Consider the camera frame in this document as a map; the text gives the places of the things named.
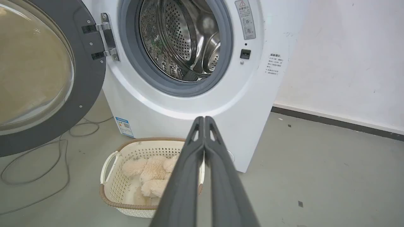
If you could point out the cream perforated laundry basket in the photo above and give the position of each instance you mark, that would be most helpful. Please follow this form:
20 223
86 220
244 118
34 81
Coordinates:
116 186

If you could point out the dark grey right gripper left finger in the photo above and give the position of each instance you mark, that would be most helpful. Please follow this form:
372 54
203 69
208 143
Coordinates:
181 189

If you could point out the white front-load washing machine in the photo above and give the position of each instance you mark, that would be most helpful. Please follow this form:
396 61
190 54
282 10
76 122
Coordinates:
252 94

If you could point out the chrome door hinge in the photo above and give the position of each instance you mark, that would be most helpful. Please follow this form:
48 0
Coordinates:
109 37

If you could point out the grey round washing machine door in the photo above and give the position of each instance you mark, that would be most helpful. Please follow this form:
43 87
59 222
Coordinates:
47 72

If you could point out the beige plush toy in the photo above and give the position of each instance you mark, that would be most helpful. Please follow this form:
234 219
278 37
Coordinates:
151 176

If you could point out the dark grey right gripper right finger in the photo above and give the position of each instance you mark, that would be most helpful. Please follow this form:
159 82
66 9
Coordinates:
227 189

